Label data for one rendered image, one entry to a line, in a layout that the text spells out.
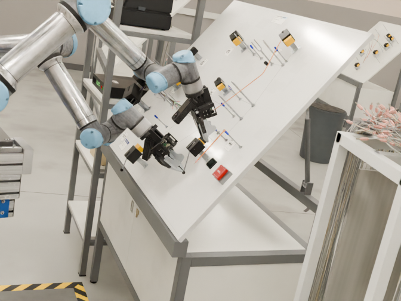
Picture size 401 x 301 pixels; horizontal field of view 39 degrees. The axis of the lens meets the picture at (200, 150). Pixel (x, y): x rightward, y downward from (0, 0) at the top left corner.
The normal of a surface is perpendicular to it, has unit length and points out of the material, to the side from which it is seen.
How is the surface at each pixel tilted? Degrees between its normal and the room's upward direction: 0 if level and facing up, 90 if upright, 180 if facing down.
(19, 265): 0
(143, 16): 90
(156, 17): 90
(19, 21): 90
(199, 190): 53
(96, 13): 85
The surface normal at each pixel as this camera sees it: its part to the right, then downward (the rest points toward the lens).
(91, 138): -0.30, 0.22
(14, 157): 0.54, 0.33
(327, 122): -0.08, 0.33
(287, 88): -0.62, -0.60
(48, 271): 0.18, -0.94
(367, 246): 0.22, 0.32
